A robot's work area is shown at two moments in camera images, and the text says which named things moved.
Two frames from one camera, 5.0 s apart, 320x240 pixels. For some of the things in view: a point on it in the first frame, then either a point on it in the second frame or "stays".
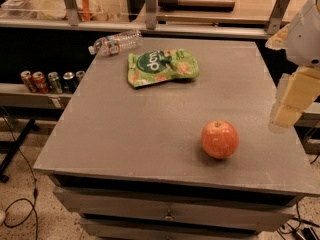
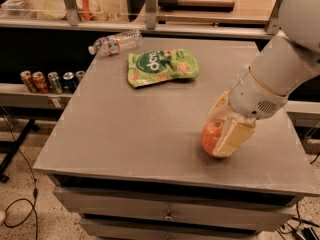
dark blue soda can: (69, 82) stays
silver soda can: (78, 76) stays
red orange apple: (219, 139) stays
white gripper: (306, 39) to (254, 96)
